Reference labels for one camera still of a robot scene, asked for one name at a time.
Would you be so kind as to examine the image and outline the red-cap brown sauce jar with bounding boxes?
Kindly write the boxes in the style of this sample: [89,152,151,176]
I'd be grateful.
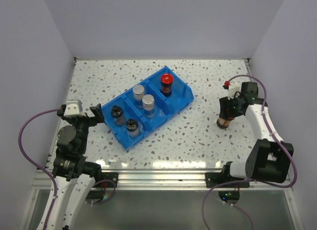
[216,117,231,129]

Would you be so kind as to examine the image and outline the black-cap brown spice bottle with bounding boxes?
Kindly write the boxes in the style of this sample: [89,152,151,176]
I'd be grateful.
[110,105,125,126]

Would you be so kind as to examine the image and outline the black-cap white spice bottle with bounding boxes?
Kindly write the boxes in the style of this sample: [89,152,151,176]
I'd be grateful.
[125,118,140,139]

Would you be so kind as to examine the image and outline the silver-lid blue-label spice jar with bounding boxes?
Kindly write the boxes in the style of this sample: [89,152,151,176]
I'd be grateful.
[132,84,145,109]

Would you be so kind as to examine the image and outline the silver-lid shaker jar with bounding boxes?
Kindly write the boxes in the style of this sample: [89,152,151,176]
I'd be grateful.
[142,94,155,118]

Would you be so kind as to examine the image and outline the red-cap dark sauce jar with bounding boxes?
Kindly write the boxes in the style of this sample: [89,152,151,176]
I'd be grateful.
[160,73,173,97]

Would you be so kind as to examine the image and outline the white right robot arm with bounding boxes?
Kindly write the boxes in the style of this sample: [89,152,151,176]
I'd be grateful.
[216,81,294,187]

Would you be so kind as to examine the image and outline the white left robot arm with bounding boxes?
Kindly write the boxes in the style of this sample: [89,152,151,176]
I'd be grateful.
[37,100,104,230]

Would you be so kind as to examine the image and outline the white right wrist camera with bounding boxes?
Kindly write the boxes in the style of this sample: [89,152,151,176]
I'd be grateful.
[223,81,241,100]

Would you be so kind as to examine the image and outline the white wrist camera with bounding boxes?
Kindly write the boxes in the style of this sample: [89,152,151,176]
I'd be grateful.
[63,100,84,117]
[223,81,241,100]

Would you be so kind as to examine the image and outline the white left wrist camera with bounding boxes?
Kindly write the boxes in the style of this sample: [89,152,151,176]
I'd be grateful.
[63,100,84,117]

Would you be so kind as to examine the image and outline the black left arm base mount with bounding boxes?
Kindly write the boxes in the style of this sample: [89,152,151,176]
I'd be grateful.
[98,172,119,188]

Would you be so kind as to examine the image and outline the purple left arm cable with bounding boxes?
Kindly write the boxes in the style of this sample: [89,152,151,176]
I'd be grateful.
[18,108,116,230]

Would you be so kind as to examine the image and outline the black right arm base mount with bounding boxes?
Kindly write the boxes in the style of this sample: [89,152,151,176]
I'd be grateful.
[205,172,250,188]

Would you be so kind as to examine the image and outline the aluminium front rail frame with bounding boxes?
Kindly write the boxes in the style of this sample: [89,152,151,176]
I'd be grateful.
[32,168,293,191]

